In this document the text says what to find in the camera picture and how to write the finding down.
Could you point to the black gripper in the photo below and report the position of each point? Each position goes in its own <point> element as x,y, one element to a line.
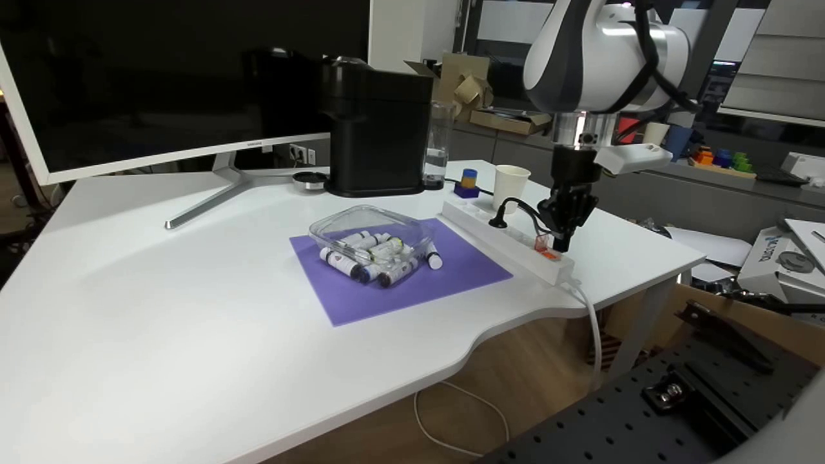
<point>570,199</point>

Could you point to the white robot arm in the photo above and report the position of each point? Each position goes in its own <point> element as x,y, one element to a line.
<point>592,62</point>

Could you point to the white power strip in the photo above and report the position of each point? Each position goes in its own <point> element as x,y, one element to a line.
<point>506,247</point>

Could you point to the white paper cup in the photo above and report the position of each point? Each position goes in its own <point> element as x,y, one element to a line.
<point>509,181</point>

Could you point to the blue and yellow small object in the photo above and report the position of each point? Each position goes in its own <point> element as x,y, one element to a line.
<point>469,184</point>

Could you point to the cardboard box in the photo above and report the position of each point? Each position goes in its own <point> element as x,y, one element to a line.
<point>460,86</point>

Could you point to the clear plastic container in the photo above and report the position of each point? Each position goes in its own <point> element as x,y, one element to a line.
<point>373,247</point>

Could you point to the purple mat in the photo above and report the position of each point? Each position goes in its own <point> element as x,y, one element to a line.
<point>448,270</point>

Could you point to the black perforated breadboard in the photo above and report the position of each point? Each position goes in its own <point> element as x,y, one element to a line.
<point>684,407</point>

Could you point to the black coffee machine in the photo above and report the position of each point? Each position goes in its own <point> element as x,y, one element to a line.
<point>378,129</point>

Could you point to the white framed monitor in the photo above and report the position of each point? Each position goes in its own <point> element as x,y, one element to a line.
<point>110,86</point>

